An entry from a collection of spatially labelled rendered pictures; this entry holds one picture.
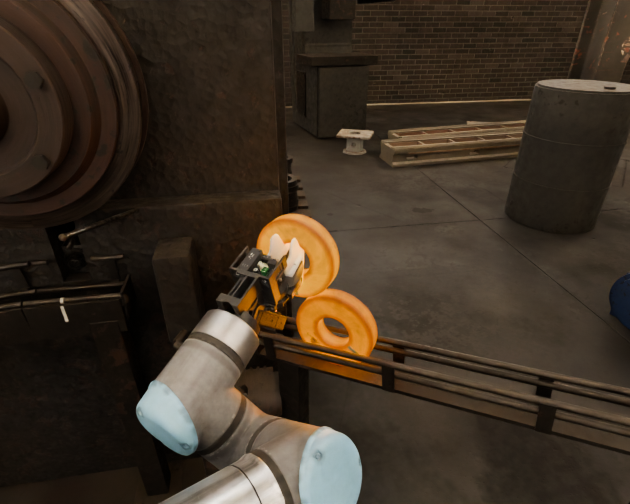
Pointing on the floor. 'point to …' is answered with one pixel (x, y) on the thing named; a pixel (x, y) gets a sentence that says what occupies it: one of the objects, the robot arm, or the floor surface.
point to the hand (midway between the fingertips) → (296, 247)
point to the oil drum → (570, 152)
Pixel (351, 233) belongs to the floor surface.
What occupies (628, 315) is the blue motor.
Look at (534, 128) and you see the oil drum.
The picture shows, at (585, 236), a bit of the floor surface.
